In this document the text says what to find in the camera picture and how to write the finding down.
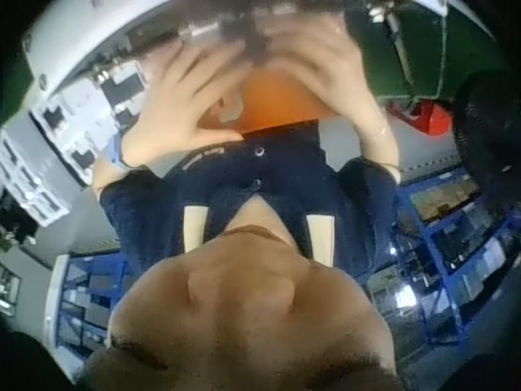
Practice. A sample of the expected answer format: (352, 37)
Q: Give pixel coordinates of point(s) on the person's left hand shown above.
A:
(175, 114)

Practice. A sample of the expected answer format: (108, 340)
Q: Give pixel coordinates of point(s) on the person's right hand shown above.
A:
(338, 77)

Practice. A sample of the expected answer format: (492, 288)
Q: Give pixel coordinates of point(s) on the dark metal machine part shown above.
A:
(256, 45)

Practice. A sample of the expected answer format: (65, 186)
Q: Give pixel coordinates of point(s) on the green machine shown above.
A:
(378, 53)

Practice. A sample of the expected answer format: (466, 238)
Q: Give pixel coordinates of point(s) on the person's legs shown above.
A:
(281, 102)

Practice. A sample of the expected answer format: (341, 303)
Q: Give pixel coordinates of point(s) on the light blue wrist band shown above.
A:
(118, 151)

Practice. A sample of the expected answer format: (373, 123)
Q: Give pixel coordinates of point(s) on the metal rod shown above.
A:
(401, 49)

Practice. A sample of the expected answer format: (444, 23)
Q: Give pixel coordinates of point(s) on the red object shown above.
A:
(431, 116)

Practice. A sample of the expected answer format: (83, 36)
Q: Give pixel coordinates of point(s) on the white machine housing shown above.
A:
(102, 36)

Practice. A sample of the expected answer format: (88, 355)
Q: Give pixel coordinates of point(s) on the white panel with black slots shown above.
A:
(53, 134)

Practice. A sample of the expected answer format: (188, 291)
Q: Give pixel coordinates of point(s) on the black round object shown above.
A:
(488, 134)

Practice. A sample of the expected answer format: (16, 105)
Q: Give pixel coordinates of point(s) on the blue shelf rack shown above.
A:
(87, 301)
(452, 252)

